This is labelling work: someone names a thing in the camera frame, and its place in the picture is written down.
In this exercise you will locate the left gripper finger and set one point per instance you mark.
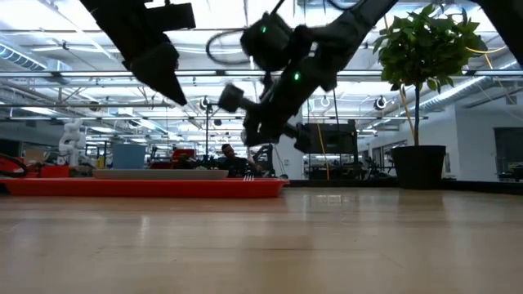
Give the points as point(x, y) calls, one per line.
point(159, 65)

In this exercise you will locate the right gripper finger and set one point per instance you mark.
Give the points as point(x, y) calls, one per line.
point(275, 128)
point(255, 132)

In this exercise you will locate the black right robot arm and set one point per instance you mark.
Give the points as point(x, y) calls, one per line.
point(351, 18)

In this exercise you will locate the red plastic tray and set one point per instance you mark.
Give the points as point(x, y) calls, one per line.
point(143, 188)

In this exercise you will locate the person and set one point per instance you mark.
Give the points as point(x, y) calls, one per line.
point(235, 165)

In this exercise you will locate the white round column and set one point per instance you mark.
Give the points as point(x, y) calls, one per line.
point(294, 163)

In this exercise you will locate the black screen on stand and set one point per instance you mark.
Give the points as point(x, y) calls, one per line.
point(335, 139)

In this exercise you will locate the red background cabinet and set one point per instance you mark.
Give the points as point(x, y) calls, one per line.
point(184, 154)

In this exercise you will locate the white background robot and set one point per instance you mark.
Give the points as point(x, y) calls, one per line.
point(72, 139)

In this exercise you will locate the green leafy plant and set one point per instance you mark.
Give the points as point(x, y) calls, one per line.
point(425, 45)

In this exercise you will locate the black plant pot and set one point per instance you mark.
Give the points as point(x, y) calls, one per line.
point(418, 167)

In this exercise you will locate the red storage bin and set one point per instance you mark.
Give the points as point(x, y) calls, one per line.
point(53, 171)

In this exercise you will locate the brown cardboard box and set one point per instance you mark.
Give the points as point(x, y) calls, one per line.
point(37, 157)

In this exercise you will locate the dark glass door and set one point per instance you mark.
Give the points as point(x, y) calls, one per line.
point(508, 147)

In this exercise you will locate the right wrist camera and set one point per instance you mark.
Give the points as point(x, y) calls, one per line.
point(231, 98)

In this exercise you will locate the black metal frame stand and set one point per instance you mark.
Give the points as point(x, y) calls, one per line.
point(206, 134)

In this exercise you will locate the silver ventilation duct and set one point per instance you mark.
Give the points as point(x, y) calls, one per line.
point(470, 87)
point(20, 57)

